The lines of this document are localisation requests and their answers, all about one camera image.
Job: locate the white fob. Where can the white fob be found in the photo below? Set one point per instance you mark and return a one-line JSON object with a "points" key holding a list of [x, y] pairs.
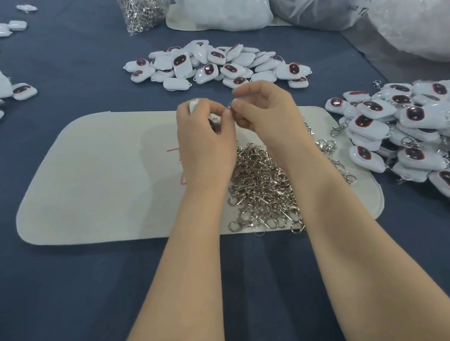
{"points": [[194, 104]]}

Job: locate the person's left forearm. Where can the person's left forearm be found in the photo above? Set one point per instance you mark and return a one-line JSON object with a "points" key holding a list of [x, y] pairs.
{"points": [[173, 312]]}

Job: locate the crumpled clear plastic bag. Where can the crumpled clear plastic bag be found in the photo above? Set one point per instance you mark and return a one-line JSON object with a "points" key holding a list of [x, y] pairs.
{"points": [[441, 17]]}

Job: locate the person's left hand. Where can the person's left hand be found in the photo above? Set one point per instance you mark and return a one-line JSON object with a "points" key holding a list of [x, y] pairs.
{"points": [[204, 147]]}

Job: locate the thin red thread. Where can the thin red thread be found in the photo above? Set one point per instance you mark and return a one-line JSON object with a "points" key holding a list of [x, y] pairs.
{"points": [[178, 166]]}

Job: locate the person's right hand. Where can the person's right hand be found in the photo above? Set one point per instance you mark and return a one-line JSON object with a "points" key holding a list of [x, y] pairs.
{"points": [[273, 121]]}

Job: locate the person's right forearm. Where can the person's right forearm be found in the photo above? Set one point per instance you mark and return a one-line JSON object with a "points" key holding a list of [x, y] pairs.
{"points": [[395, 273]]}

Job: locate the cream felt work mat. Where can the cream felt work mat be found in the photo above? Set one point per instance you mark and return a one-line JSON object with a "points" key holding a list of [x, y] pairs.
{"points": [[88, 183]]}

